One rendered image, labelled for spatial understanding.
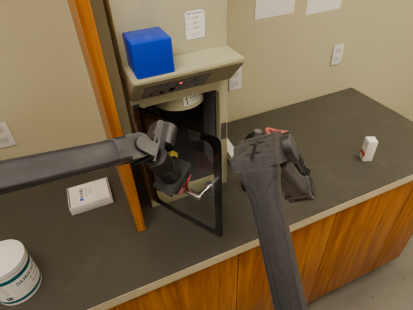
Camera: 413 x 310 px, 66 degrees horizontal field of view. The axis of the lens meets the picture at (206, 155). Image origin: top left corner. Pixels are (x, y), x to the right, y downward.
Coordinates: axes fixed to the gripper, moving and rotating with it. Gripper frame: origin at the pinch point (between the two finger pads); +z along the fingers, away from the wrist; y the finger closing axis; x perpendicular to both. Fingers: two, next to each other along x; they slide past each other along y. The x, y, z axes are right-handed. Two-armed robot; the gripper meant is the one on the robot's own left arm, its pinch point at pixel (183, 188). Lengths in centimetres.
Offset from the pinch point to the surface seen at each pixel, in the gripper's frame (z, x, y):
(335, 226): 62, 37, -28
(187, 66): -21.9, -6.5, -25.6
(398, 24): 67, 23, -154
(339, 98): 77, 10, -102
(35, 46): -21, -71, -17
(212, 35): -18.9, -8.4, -40.0
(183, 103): -3.4, -15.2, -24.3
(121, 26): -34.3, -21.2, -23.1
